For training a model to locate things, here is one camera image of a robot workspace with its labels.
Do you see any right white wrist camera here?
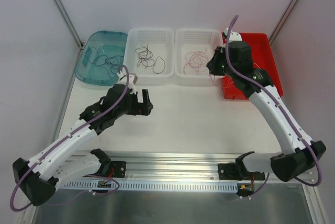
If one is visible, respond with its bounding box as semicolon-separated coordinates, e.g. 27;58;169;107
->
222;28;243;45

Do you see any white perforated basket right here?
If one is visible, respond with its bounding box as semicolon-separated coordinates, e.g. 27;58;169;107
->
174;28;223;86

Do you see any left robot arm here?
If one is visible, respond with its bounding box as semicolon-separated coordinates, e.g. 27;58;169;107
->
13;84;153;206

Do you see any teal transparent plastic bin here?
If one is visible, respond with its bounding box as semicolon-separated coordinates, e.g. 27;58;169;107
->
75;30;128;86

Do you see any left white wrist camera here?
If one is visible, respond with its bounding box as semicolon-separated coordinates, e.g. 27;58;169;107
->
117;72;138;95

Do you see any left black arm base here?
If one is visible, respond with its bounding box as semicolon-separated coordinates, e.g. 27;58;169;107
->
90;149;127;178

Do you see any dark purple wire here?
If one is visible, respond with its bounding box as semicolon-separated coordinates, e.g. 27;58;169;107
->
99;55;125;78
86;47;125;78

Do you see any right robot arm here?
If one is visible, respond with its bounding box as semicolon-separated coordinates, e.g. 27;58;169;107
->
206;41;326;182

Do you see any aluminium rail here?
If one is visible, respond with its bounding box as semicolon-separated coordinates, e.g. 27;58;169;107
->
33;151;315;183

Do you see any white wire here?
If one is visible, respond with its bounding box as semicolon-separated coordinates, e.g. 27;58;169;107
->
224;79;236;96

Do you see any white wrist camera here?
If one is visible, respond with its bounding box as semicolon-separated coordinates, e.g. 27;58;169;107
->
117;72;138;95
222;28;243;45

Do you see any red plastic tray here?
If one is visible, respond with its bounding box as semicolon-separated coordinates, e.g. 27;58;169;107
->
222;32;283;100

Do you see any white perforated basket left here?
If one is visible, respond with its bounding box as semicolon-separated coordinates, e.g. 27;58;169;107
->
124;27;175;85

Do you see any white perforated basket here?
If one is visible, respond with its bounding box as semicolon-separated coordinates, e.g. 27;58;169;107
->
174;28;223;86
124;27;175;85

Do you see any brown wire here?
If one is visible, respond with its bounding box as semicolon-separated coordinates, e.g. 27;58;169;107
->
136;55;166;75
135;43;155;68

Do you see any white slotted cable duct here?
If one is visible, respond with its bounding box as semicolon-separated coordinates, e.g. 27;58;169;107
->
61;179;238;194

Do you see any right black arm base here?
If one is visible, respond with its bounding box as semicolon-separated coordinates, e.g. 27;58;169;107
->
217;151;265;181

